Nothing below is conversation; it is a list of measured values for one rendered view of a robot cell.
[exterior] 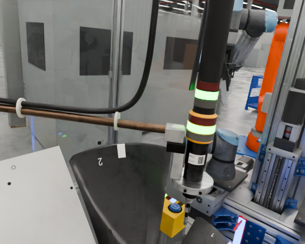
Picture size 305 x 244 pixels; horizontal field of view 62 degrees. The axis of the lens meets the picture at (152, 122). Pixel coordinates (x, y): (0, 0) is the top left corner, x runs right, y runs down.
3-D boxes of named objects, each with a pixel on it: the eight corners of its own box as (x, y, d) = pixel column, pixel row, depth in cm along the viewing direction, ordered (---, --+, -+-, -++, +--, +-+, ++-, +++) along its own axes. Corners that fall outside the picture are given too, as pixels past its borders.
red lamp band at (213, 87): (196, 89, 36) (197, 81, 36) (195, 85, 40) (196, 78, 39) (220, 92, 36) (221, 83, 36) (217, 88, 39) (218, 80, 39)
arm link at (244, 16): (239, 31, 101) (246, 30, 91) (211, 28, 102) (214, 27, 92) (244, 9, 99) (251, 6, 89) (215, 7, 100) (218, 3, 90)
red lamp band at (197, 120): (188, 124, 38) (189, 116, 37) (187, 115, 42) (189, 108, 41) (217, 128, 37) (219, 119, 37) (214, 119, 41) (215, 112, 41)
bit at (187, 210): (187, 222, 46) (190, 198, 45) (188, 226, 45) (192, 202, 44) (181, 221, 46) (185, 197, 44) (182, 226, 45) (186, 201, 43)
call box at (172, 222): (140, 220, 104) (142, 197, 100) (156, 209, 111) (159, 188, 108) (171, 241, 94) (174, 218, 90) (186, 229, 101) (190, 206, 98)
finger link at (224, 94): (236, 102, 93) (232, 78, 93) (229, 104, 89) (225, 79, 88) (229, 103, 95) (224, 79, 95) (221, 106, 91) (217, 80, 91)
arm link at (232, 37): (232, 31, 83) (210, 30, 88) (229, 46, 84) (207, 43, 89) (241, 33, 88) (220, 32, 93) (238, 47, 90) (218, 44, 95)
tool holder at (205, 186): (157, 190, 40) (164, 132, 37) (161, 169, 47) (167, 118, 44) (214, 199, 39) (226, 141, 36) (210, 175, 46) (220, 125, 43)
